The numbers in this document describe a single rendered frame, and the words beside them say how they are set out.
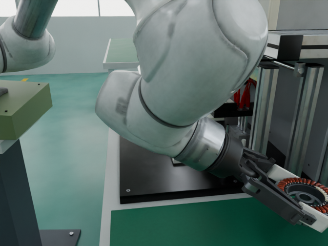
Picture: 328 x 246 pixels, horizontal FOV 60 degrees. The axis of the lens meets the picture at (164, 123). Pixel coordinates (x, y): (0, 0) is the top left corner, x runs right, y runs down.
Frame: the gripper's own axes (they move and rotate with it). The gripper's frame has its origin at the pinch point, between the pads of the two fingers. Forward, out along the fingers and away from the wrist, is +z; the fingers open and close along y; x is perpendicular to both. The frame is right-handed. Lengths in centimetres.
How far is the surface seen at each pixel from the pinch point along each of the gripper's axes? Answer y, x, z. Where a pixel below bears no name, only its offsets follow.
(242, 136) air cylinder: -30.1, -3.2, -2.2
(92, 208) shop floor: -98, -109, -18
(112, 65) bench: -183, -45, -51
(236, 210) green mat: -6.9, -12.3, -4.1
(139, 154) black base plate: -28.2, -22.6, -25.0
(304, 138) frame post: -14.9, 7.5, 2.7
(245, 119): -31.6, 1.1, -3.8
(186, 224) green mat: -2.4, -18.1, -14.0
